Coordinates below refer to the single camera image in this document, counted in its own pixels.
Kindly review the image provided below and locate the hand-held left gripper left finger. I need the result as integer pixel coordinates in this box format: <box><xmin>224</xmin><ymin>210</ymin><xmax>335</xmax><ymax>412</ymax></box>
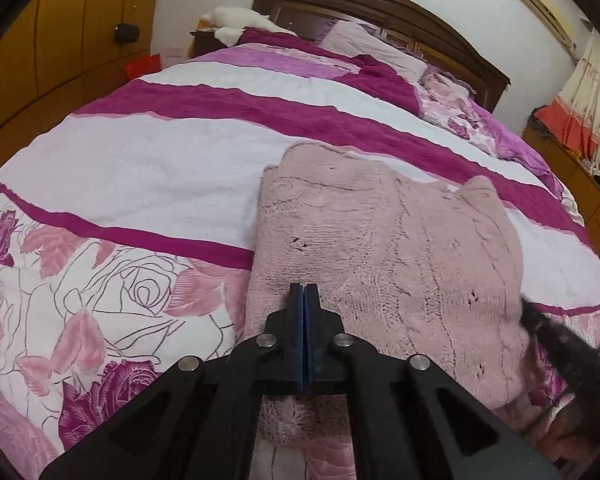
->
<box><xmin>39</xmin><ymin>282</ymin><xmax>306</xmax><ymax>480</ymax></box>

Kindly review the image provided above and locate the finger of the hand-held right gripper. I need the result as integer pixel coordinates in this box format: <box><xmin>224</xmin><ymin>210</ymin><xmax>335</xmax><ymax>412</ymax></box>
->
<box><xmin>521</xmin><ymin>299</ymin><xmax>600</xmax><ymax>387</ymax></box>

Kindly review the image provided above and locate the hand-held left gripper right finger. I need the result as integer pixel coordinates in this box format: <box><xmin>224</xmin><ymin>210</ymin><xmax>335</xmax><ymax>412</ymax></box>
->
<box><xmin>304</xmin><ymin>282</ymin><xmax>564</xmax><ymax>480</ymax></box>

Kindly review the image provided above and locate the pink knitted sweater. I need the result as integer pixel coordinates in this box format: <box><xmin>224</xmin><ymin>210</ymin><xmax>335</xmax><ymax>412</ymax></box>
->
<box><xmin>242</xmin><ymin>142</ymin><xmax>547</xmax><ymax>447</ymax></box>

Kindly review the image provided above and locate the low wooden cabinet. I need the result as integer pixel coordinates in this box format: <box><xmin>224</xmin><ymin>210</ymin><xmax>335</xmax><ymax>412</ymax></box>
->
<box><xmin>521</xmin><ymin>119</ymin><xmax>600</xmax><ymax>263</ymax></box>

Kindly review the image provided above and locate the purple floral quilt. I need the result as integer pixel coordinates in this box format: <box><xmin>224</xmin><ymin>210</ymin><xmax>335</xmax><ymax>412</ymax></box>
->
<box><xmin>419</xmin><ymin>66</ymin><xmax>587</xmax><ymax>227</ymax></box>

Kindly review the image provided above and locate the magenta white striped floral blanket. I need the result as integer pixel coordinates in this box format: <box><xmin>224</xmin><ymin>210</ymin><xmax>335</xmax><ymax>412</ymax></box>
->
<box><xmin>0</xmin><ymin>26</ymin><xmax>600</xmax><ymax>480</ymax></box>

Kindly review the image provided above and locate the cream and red curtain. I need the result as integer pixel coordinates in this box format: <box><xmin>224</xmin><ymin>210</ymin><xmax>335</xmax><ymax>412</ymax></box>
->
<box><xmin>529</xmin><ymin>29</ymin><xmax>600</xmax><ymax>173</ymax></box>

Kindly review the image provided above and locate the floral ruffled pillow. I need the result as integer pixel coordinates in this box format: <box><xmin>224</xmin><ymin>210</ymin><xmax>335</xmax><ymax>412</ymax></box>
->
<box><xmin>420</xmin><ymin>62</ymin><xmax>477</xmax><ymax>98</ymax></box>

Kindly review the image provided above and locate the red bag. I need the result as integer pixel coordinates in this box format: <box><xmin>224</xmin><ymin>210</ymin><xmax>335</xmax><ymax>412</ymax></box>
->
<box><xmin>124</xmin><ymin>53</ymin><xmax>162</xmax><ymax>82</ymax></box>

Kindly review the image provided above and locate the lilac pillow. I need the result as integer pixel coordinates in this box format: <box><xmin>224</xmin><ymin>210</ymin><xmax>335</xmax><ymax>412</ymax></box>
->
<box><xmin>319</xmin><ymin>20</ymin><xmax>429</xmax><ymax>82</ymax></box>

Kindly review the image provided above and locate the dark wooden nightstand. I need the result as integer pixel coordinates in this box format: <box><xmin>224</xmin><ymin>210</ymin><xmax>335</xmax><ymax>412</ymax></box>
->
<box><xmin>189</xmin><ymin>19</ymin><xmax>233</xmax><ymax>59</ymax></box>

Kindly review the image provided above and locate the white plush toy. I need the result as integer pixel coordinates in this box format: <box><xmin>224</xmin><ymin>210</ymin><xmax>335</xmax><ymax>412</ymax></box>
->
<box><xmin>201</xmin><ymin>5</ymin><xmax>277</xmax><ymax>45</ymax></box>

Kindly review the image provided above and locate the dark wooden headboard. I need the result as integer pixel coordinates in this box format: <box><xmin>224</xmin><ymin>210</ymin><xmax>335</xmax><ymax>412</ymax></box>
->
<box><xmin>252</xmin><ymin>0</ymin><xmax>512</xmax><ymax>114</ymax></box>

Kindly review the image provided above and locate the yellow wooden wardrobe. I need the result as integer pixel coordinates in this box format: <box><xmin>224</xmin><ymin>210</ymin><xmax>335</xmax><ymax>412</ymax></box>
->
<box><xmin>0</xmin><ymin>0</ymin><xmax>167</xmax><ymax>188</ymax></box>

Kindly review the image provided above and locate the wall air conditioner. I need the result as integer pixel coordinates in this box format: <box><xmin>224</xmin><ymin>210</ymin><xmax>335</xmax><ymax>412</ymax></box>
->
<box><xmin>508</xmin><ymin>0</ymin><xmax>590</xmax><ymax>59</ymax></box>

